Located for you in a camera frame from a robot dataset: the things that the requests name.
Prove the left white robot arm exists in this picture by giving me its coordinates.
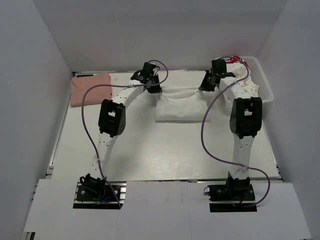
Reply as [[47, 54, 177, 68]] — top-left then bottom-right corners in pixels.
[[80, 65, 162, 184]]

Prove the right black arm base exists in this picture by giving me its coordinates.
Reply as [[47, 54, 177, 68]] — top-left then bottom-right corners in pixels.
[[203, 174, 257, 213]]

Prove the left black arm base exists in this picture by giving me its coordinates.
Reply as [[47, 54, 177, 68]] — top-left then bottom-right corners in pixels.
[[73, 182, 127, 210]]

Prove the folded pink t shirt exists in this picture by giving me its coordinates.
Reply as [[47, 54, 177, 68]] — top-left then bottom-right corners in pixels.
[[69, 72, 112, 108]]

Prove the white cartoon print t shirt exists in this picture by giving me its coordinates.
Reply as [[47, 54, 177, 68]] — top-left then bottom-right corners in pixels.
[[155, 86, 208, 122]]

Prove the white red print t shirt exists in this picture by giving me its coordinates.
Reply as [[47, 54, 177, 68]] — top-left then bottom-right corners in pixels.
[[225, 55, 259, 97]]

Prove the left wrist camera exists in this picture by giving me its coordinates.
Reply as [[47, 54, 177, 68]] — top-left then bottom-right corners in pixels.
[[140, 62, 160, 77]]

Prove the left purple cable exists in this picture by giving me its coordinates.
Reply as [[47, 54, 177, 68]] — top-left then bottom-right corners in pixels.
[[81, 59, 168, 210]]

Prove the white plastic basket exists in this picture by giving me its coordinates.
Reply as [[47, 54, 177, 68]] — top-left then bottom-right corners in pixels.
[[242, 56, 274, 104]]

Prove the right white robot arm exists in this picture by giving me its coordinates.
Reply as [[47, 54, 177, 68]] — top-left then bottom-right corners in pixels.
[[199, 70, 262, 200]]

